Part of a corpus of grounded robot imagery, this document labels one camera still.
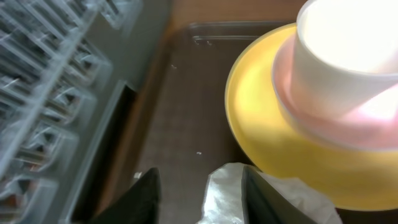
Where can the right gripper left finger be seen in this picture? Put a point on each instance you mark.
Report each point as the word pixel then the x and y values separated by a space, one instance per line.
pixel 139 205

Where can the grey plastic dishwasher rack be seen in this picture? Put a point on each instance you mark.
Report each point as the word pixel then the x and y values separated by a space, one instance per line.
pixel 68 70

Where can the pink shallow bowl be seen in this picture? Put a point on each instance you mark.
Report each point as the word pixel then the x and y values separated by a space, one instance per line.
pixel 360 129

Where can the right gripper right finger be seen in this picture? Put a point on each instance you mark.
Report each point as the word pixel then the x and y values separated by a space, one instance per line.
pixel 262 204

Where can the dark brown serving tray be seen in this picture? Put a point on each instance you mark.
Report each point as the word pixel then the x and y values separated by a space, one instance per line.
pixel 178 124

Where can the white cup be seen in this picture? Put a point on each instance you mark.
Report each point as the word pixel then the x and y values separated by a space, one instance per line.
pixel 345 53

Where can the yellow round plate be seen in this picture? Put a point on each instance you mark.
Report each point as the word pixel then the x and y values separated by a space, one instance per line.
pixel 264 130

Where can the white tissue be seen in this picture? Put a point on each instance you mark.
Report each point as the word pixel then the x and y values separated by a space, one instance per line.
pixel 223 197

